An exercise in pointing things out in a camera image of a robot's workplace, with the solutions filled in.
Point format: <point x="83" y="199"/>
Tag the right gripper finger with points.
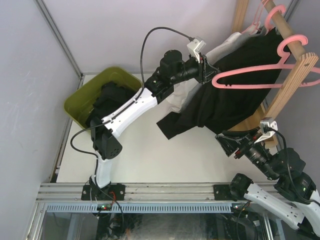
<point x="229" y="144"/>
<point x="235" y="135"/>

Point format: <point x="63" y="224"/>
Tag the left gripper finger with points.
<point x="210" y="76"/>
<point x="212" y="69"/>

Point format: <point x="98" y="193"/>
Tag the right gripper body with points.
<point x="249" y="141"/>

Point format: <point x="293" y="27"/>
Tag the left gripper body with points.
<point x="201" y="76"/>

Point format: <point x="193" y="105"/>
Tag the black shirt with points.
<point x="221" y="109"/>
<point x="112" y="97"/>

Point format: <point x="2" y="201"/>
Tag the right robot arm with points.
<point x="301" y="210"/>

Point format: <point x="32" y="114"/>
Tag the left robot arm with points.
<point x="105" y="131"/>

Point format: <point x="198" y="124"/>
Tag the grey shirt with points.
<point x="232" y="43"/>

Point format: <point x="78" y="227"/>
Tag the white shirt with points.
<point x="179" y="90"/>

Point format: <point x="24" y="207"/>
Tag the pink hanger under white shirt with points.
<point x="254" y="26"/>

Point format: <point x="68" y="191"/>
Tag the wooden clothes rack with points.
<point x="305" y="62"/>

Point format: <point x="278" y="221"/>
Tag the green plastic basket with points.
<point x="79" y="104"/>

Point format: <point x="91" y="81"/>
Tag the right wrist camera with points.
<point x="268" y="127"/>

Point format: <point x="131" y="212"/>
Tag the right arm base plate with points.
<point x="222" y="192"/>

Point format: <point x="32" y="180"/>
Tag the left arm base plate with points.
<point x="110" y="192"/>

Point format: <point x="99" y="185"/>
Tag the slotted cable duct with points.
<point x="140" y="208"/>

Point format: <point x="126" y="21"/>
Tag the aluminium frame rail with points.
<point x="134" y="192"/>

